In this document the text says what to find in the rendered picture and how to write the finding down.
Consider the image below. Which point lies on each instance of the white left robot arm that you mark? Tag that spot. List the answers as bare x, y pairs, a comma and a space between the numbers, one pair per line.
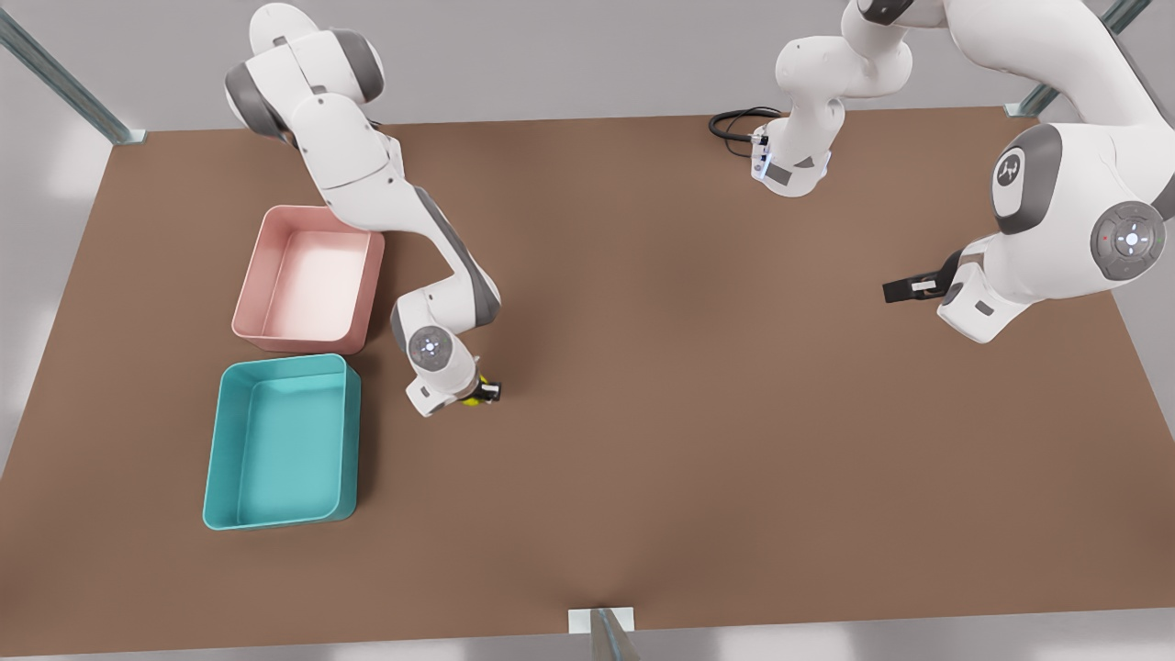
1074, 202

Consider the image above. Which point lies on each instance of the teal plastic tray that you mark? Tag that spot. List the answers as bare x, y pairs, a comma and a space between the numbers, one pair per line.
282, 442

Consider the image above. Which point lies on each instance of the pink plastic tray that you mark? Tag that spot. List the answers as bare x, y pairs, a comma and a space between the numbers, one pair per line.
310, 279

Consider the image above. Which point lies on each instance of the silver frame post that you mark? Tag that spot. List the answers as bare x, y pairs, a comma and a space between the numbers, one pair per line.
64, 81
606, 632
1074, 64

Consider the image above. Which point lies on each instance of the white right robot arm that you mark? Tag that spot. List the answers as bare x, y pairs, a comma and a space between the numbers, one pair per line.
367, 174

